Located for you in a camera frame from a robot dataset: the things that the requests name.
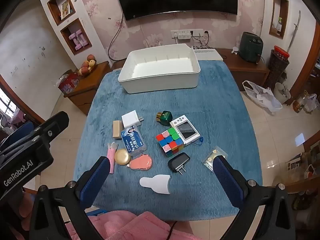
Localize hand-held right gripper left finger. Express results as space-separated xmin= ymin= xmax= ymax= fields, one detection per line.
xmin=29 ymin=156 xmax=110 ymax=240

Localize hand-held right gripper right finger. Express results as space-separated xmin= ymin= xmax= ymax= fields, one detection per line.
xmin=212 ymin=156 xmax=297 ymax=240

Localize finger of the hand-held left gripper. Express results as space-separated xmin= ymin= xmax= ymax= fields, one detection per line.
xmin=7 ymin=110 xmax=70 ymax=151

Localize gold round tin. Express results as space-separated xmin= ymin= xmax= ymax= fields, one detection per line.
xmin=114 ymin=148 xmax=131 ymax=166

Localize black charger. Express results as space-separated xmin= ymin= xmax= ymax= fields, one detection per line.
xmin=167 ymin=152 xmax=190 ymax=174

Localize blue dental floss box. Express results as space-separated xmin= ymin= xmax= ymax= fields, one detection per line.
xmin=120 ymin=126 xmax=147 ymax=157

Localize white handheld screen device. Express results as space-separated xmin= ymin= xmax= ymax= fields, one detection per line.
xmin=169 ymin=114 xmax=204 ymax=146

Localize colourful puzzle cube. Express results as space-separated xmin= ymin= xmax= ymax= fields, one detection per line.
xmin=156 ymin=128 xmax=185 ymax=157

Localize white charger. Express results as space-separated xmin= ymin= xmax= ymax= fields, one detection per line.
xmin=121 ymin=110 xmax=144 ymax=128

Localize green bottle with gold cap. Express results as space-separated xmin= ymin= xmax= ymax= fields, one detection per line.
xmin=156 ymin=110 xmax=172 ymax=126

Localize white plastic bin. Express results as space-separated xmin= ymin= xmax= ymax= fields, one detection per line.
xmin=118 ymin=43 xmax=201 ymax=94

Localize pink packaged tool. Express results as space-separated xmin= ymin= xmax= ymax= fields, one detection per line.
xmin=107 ymin=142 xmax=118 ymax=174

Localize clear packet with gold pieces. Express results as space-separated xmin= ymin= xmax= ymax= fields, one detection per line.
xmin=202 ymin=146 xmax=228 ymax=172

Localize blue chair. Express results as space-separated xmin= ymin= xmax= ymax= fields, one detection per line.
xmin=7 ymin=122 xmax=34 ymax=143

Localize red printed box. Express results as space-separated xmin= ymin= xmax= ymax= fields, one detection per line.
xmin=58 ymin=71 xmax=80 ymax=95

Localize small wooden cabinet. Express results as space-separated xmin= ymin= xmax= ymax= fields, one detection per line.
xmin=64 ymin=61 xmax=110 ymax=115

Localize pink comb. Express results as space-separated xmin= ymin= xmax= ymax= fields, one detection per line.
xmin=129 ymin=153 xmax=153 ymax=171

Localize pink clothing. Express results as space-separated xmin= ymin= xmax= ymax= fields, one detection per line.
xmin=64 ymin=210 xmax=208 ymax=240

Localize tan rectangular box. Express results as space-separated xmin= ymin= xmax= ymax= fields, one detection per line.
xmin=112 ymin=120 xmax=123 ymax=138

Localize white bottle-shaped card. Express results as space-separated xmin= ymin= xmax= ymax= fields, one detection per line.
xmin=139 ymin=174 xmax=173 ymax=195

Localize basket of peaches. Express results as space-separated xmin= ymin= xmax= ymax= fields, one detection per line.
xmin=78 ymin=54 xmax=97 ymax=77

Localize blue quilted blanket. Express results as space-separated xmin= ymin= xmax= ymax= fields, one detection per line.
xmin=73 ymin=61 xmax=263 ymax=222

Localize pink dumbbells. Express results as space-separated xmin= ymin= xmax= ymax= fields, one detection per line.
xmin=69 ymin=30 xmax=88 ymax=52

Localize white plastic bag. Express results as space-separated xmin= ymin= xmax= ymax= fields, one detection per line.
xmin=242 ymin=80 xmax=283 ymax=112

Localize white bucket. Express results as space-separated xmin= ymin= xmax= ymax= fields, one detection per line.
xmin=274 ymin=82 xmax=292 ymax=104

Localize cooking oil bottle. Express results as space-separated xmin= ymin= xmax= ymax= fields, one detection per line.
xmin=293 ymin=91 xmax=309 ymax=113

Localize long wooden cabinet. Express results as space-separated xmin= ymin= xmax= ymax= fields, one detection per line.
xmin=215 ymin=48 xmax=270 ymax=92

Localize brown woven basket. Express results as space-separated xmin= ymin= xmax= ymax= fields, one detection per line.
xmin=266 ymin=46 xmax=290 ymax=88

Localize white flat box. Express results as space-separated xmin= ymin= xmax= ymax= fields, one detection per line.
xmin=194 ymin=49 xmax=224 ymax=62

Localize dark green air fryer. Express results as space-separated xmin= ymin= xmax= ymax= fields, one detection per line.
xmin=239 ymin=32 xmax=263 ymax=63

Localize white wall shelf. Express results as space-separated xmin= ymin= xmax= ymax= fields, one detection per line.
xmin=36 ymin=0 xmax=93 ymax=55

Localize black television cable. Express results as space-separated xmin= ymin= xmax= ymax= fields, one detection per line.
xmin=107 ymin=12 xmax=124 ymax=60

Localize picture frame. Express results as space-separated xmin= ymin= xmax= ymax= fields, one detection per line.
xmin=60 ymin=0 xmax=73 ymax=19

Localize white wall socket panel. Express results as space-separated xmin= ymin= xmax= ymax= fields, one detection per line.
xmin=171 ymin=29 xmax=203 ymax=42

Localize wall niche shelf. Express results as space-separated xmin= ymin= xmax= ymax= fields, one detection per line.
xmin=269 ymin=0 xmax=290 ymax=39

